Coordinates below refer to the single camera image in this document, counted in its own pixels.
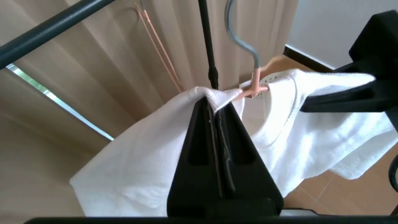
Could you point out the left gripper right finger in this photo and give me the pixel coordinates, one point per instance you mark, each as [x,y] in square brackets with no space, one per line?
[248,180]

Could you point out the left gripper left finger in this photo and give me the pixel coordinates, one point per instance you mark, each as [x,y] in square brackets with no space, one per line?
[192,174]

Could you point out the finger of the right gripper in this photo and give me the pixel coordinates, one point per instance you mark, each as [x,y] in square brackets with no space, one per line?
[357,99]

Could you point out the white printed t-shirt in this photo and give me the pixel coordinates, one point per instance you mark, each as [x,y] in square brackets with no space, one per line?
[140,161]

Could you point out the pink clothes hanger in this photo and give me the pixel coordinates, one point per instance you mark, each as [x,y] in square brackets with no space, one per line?
[256,81]
[159,50]

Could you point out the black clothes rack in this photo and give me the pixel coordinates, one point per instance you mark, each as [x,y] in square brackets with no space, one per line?
[46,32]

